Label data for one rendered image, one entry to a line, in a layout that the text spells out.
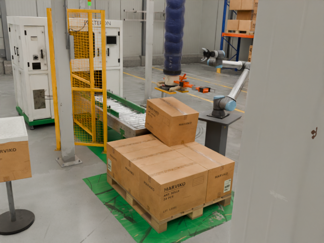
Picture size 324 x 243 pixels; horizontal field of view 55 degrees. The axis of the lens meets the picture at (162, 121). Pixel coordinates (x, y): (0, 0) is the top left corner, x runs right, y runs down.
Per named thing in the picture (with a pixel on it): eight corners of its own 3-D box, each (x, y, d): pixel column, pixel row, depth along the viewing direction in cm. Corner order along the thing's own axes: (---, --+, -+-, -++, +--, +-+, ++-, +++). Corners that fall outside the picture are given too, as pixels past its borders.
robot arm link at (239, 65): (243, 61, 438) (207, 57, 402) (250, 61, 428) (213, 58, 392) (242, 69, 441) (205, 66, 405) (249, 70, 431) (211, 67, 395)
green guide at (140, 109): (102, 93, 625) (101, 88, 622) (106, 92, 631) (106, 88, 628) (143, 114, 500) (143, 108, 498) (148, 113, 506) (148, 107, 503)
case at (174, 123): (144, 127, 423) (146, 99, 407) (168, 123, 443) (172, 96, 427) (168, 146, 377) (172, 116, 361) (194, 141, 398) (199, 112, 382)
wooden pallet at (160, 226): (106, 181, 400) (106, 171, 396) (169, 164, 455) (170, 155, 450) (158, 233, 307) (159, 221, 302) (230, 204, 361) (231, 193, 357)
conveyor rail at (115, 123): (74, 103, 599) (74, 94, 593) (77, 103, 602) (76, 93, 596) (134, 143, 419) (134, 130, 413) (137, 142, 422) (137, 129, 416)
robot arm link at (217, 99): (219, 105, 442) (219, 93, 437) (227, 108, 429) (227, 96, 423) (210, 107, 435) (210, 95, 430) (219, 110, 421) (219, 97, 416)
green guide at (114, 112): (76, 96, 596) (75, 91, 593) (81, 95, 602) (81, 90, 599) (113, 118, 471) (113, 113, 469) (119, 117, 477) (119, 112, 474)
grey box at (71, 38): (66, 57, 418) (64, 34, 409) (70, 57, 421) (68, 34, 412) (71, 59, 403) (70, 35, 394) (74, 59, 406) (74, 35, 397)
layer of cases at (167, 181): (106, 171, 396) (106, 142, 383) (170, 155, 450) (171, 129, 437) (159, 221, 302) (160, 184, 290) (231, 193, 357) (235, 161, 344)
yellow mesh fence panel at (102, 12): (53, 150, 486) (42, 7, 421) (56, 148, 496) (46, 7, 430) (109, 154, 482) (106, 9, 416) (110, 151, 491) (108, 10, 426)
